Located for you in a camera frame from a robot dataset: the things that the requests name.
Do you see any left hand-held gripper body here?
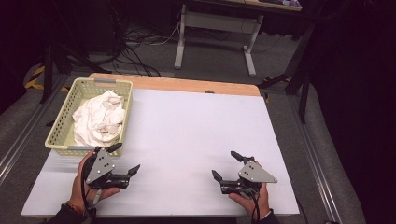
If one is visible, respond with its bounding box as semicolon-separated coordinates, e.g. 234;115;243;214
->
81;148;131;190

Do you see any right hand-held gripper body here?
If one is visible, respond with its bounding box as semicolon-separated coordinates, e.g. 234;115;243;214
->
219;156;278;200

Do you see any white baby romper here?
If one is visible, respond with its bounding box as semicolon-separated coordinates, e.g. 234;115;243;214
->
72;91;126;147

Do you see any pale green plastic basket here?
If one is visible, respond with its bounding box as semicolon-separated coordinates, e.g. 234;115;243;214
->
44;77;134;157

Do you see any person's right hand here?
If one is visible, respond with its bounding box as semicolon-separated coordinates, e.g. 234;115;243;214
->
228;160;271;218

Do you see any person's left hand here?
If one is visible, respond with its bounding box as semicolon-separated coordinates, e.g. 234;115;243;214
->
68;151;121;213

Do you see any black tripod stand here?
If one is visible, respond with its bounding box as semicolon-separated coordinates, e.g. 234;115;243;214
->
39;43;112;105

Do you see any black metal stand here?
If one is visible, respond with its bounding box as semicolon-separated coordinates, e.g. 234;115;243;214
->
257;18;316;124

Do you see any yellow and black hazard tape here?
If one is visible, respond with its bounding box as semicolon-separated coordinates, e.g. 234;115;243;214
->
24;63;47;91

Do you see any left hand-held gripper cable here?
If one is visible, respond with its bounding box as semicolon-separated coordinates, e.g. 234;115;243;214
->
79;153;102;218

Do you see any hand-held gripper cable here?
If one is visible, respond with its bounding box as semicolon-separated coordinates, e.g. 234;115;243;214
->
247;188;263;224
79;153;102;218

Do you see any right hand-held gripper cable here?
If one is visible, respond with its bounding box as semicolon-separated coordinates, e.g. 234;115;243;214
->
247;188;263;224

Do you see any beaded bracelet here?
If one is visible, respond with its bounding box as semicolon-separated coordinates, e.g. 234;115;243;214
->
64;201;86;217

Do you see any aluminium floor rail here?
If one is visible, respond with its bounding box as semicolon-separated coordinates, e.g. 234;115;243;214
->
0;74;68;185
288;94;344;224

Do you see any bundle of floor cables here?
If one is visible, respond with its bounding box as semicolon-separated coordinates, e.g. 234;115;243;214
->
108;8;185;77

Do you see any white metal table frame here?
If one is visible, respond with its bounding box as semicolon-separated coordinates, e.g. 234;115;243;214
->
173;0;304;77

